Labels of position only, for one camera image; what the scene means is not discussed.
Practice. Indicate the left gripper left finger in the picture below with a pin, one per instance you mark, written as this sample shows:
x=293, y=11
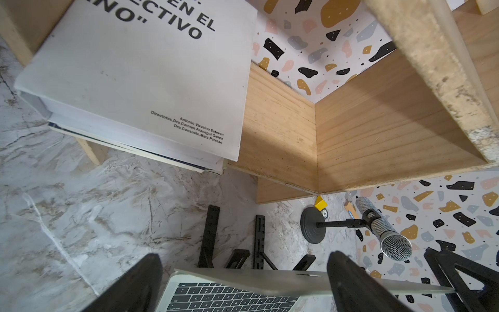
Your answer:
x=137, y=290

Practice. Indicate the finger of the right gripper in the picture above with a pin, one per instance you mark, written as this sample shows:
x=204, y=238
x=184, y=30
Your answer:
x=475, y=286

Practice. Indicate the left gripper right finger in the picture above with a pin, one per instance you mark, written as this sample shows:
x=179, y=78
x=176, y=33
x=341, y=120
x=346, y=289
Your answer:
x=354, y=290

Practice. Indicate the silver laptop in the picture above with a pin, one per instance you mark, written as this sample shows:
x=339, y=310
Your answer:
x=203, y=289

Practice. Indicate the tan wooden piece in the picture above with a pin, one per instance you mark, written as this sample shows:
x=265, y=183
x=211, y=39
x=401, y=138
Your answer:
x=351, y=210

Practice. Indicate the yellow block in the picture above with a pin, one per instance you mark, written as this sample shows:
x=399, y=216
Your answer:
x=320, y=203

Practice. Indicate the wooden shelf unit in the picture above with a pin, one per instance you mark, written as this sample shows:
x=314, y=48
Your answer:
x=343, y=95

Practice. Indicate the white book black text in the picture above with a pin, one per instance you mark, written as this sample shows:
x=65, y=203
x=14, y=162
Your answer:
x=165, y=79

